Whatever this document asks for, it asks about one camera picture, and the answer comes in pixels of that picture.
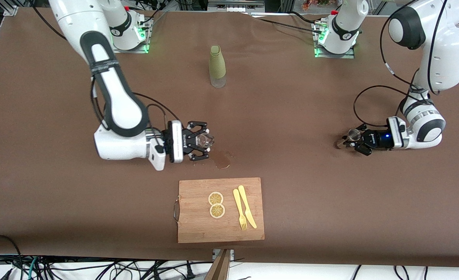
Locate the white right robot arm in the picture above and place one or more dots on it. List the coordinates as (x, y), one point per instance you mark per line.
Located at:
(116, 101)

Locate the wooden post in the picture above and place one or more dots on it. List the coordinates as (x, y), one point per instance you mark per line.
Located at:
(218, 268)

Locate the green sleeved glass bottle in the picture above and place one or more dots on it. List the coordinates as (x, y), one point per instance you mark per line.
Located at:
(217, 64)

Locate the yellow plastic knife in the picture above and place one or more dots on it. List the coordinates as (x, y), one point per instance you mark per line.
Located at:
(247, 208)

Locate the lemon slice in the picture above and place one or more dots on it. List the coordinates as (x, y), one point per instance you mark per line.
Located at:
(217, 211)
(215, 198)

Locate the wooden cutting board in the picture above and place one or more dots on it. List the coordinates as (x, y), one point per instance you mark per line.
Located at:
(219, 225)

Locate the metal jigger measuring cup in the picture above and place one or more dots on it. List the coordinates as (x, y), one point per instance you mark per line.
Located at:
(353, 136)

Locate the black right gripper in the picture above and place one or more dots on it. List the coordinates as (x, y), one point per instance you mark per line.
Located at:
(185, 141)

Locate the grey power strip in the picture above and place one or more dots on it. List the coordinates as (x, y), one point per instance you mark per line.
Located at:
(235, 6)

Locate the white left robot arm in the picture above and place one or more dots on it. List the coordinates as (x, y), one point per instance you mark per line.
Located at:
(443, 54)

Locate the small clear glass cup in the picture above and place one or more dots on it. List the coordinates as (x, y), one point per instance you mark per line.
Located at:
(206, 140)

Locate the brown liquid spill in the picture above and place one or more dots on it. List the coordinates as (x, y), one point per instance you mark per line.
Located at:
(222, 159)

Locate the brown table cover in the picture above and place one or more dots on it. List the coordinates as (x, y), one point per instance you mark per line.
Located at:
(97, 214)

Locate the small metal bracket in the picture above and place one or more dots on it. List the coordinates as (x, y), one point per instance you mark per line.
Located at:
(231, 253)

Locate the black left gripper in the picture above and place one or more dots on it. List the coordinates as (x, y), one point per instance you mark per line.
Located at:
(374, 140)

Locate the yellow plastic fork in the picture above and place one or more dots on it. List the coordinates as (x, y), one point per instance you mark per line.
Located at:
(239, 210)

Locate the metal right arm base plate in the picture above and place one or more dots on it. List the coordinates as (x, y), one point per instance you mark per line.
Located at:
(147, 44)

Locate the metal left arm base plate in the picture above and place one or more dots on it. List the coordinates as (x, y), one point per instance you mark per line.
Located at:
(319, 54)

